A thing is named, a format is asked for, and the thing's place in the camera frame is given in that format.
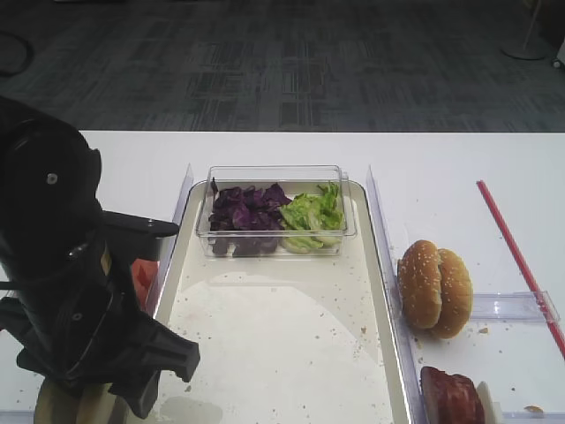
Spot sesame bun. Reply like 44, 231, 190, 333
431, 248, 473, 339
397, 240, 442, 329

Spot white floor stand base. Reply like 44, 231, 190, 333
499, 0, 546, 61

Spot right clear acrylic divider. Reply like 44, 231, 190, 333
365, 169, 428, 423

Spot purple cabbage leaves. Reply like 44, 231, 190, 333
208, 178, 291, 257

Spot left sesame bun top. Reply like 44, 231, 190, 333
397, 240, 442, 329

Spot upper right acrylic crossbar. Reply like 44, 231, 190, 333
470, 291, 561, 324

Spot acrylic crossbar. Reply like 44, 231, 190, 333
495, 412, 565, 424
470, 291, 561, 324

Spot lower right acrylic crossbar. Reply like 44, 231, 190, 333
495, 412, 565, 424

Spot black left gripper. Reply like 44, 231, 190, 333
1, 241, 200, 419

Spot white metal tray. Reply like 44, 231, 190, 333
148, 183, 409, 423

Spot black floor cable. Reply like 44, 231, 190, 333
0, 29, 35, 79

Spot clear acrylic divider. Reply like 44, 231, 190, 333
365, 169, 428, 423
146, 163, 193, 321

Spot left clear acrylic divider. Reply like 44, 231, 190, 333
146, 163, 193, 321

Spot right sesame bun top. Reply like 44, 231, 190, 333
431, 248, 473, 339

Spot right red tape strip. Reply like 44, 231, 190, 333
476, 180, 564, 356

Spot bun half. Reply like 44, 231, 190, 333
76, 384, 117, 424
34, 379, 79, 424

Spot green lettuce leaves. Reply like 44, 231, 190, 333
279, 182, 345, 254

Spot white block behind patties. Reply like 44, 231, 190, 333
477, 381, 504, 424

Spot dark red meat patties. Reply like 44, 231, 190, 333
420, 366, 486, 424

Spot clear plastic container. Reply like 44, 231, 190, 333
195, 165, 357, 258

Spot upper tomato slice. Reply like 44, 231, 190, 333
132, 259, 159, 310

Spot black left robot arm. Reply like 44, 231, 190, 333
1, 98, 200, 419

